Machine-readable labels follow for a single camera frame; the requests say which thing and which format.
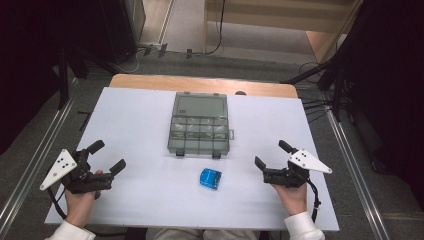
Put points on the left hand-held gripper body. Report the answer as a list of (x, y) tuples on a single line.
[(83, 181)]

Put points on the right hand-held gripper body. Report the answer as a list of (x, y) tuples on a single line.
[(286, 177)]

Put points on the person's right hand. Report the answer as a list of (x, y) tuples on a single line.
[(295, 200)]

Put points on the person's left hand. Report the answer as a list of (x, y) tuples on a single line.
[(78, 206)]

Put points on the blue plastic packet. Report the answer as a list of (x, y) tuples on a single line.
[(210, 179)]

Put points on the grey transparent compartment box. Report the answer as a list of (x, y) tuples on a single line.
[(199, 128)]

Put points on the black metal stand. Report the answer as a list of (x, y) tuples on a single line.
[(63, 83), (333, 76)]

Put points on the white power strip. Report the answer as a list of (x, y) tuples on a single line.
[(151, 44)]

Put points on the dark cabinet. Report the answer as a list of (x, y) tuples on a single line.
[(128, 30)]

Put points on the light wooden shelf unit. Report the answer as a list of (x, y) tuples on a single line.
[(283, 20)]

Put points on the aluminium floor rail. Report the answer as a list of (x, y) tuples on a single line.
[(31, 166), (353, 173)]

